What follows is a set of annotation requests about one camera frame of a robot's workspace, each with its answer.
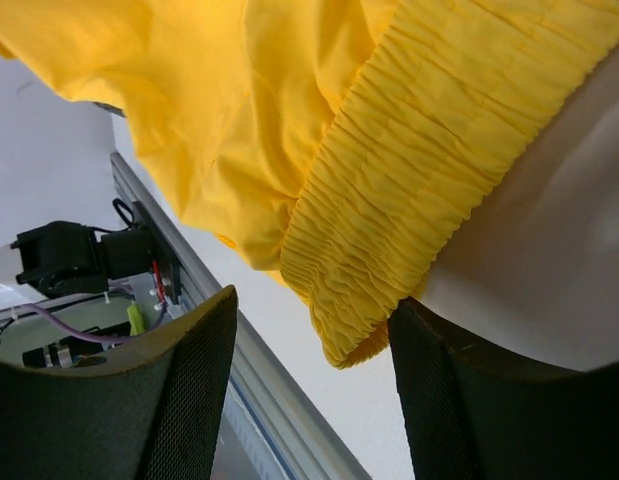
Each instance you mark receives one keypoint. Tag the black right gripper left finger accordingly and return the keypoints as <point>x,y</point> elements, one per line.
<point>150,409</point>

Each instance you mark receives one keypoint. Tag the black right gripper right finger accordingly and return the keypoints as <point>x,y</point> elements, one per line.
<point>475,410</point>

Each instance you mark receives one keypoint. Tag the yellow shorts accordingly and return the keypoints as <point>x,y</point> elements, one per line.
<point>337,145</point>

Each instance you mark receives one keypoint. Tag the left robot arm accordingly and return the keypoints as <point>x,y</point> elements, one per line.
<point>64,258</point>

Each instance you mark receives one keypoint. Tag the aluminium mounting rail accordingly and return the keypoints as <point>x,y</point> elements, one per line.
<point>270,429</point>

